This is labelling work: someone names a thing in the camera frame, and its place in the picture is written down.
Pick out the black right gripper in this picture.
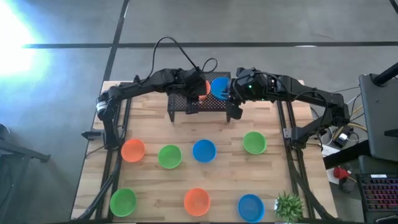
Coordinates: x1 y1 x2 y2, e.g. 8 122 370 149
226 66 271 121

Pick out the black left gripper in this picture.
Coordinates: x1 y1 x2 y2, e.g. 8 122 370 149
179 67 208 115

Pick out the small orange plastic bowl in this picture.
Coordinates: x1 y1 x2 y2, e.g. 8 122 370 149
120 138 146 164
198 80 212 101
183 187 211 217

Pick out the small blue plastic bowl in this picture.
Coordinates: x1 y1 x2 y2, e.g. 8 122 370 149
192 139 218 164
237 194 266 224
210 77 233 101

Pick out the small green plastic bowl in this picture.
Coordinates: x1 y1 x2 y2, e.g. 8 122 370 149
109 187 137 218
157 144 183 170
242 131 268 156

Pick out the black perforated metal rack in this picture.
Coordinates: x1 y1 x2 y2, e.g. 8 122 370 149
167 71 234 123

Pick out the white paper sheet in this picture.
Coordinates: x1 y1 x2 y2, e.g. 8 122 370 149
321 144 341 157

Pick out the small green potted plant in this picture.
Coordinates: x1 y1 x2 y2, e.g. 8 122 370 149
273 191 305 224

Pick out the black desk edge bar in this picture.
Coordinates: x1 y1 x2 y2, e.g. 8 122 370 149
323 139 373 169

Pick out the small red object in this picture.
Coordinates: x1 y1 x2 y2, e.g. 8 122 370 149
333 166 351 180

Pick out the grey laptop lid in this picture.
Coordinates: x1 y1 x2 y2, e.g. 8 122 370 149
359 73 398 162

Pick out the dark grey case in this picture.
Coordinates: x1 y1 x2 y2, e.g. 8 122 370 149
357 154 398 175

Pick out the black backlit keyboard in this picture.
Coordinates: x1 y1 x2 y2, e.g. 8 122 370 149
356 174 398 213

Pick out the black metal stand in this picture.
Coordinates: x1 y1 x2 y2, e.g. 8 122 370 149
0 123 51 224

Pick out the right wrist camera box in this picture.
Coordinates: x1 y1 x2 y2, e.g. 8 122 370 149
241 76 267 101

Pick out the black aluminium rig frame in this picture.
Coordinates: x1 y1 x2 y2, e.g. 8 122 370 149
73 74 338 222

